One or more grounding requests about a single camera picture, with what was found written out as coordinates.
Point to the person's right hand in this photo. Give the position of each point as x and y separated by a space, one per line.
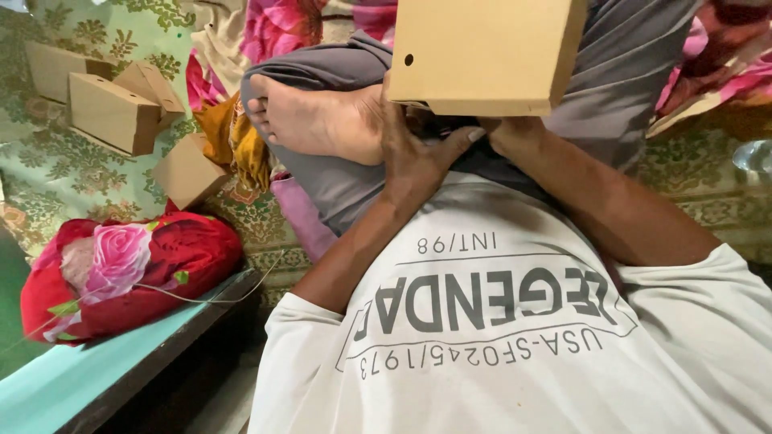
509 135

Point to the person's grey trousers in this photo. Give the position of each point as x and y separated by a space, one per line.
621 66

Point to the yellow cloth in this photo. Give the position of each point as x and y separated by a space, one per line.
247 144

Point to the teal topped wooden bench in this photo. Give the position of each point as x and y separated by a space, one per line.
114 361

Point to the flat closed cardboard box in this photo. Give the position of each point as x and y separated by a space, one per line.
51 69

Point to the large plain cardboard box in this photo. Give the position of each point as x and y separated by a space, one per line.
482 54

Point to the red floral pillow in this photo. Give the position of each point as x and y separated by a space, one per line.
175 253

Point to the person's left hand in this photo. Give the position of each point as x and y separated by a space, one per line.
410 160

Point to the plain pink cloth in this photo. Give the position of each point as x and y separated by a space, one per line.
304 211

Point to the steel bowl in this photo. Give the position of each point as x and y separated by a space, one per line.
754 161

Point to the cardboard box with open flap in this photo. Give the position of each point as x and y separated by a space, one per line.
111 111

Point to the cream patterned cloth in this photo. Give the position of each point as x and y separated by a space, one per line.
220 36

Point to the green floral bedsheet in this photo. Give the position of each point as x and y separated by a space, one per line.
54 169

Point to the pink floral blanket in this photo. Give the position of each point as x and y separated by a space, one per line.
283 27

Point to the person's white printed t-shirt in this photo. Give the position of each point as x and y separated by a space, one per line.
512 337

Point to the person's bare foot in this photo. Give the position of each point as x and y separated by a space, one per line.
319 120

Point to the small tilted cardboard box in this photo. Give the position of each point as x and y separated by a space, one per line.
188 172

